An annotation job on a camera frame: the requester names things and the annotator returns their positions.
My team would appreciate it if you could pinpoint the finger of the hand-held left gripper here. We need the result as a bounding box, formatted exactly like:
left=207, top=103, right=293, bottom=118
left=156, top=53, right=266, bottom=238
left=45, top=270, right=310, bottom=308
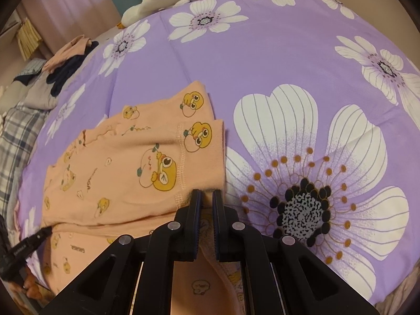
left=28, top=226, right=53, bottom=246

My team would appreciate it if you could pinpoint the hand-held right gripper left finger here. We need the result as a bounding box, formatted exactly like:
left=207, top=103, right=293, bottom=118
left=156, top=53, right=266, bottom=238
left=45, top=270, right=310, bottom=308
left=39, top=188, right=202, bottom=315

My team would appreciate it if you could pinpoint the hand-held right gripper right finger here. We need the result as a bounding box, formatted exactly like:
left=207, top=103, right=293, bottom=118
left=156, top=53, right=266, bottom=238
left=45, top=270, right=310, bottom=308
left=212, top=188, right=381, bottom=315

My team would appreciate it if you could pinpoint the orange cartoon print shirt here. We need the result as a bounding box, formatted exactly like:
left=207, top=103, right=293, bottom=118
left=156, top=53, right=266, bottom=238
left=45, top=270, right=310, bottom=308
left=41, top=80, right=250, bottom=315

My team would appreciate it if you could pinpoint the person's left hand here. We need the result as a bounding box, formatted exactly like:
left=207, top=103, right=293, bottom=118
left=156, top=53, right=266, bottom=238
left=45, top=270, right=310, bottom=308
left=18, top=267, right=51, bottom=299

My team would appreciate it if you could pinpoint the grey plaid quilt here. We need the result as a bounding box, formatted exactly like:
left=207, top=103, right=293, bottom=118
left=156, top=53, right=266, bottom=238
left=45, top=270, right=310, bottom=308
left=0, top=107, right=50, bottom=207

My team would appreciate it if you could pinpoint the grey pillow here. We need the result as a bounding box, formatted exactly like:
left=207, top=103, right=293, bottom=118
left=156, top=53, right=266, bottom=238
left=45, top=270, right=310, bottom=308
left=24, top=75, right=60, bottom=110

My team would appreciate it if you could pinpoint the purple floral blanket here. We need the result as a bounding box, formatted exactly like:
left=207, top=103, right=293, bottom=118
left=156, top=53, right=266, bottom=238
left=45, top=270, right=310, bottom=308
left=16, top=0, right=420, bottom=306

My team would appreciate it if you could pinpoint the dark navy garment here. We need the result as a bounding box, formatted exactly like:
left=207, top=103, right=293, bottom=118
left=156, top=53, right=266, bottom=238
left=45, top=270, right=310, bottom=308
left=46, top=41, right=99, bottom=97

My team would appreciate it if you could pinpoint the blue striped pillow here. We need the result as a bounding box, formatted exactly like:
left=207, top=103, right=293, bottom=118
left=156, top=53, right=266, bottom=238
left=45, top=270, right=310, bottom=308
left=24, top=58, right=46, bottom=76

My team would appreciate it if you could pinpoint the folded pink garment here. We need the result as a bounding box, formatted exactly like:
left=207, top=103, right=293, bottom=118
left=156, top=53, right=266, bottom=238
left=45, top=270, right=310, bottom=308
left=43, top=35, right=92, bottom=73

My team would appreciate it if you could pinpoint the yellow pleated cloth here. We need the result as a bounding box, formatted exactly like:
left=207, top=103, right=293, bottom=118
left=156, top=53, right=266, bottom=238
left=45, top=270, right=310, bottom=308
left=16, top=18, right=43, bottom=61

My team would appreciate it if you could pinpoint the pink curtain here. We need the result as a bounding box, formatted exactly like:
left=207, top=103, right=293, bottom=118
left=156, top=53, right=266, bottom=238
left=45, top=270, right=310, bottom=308
left=20, top=0, right=122, bottom=53

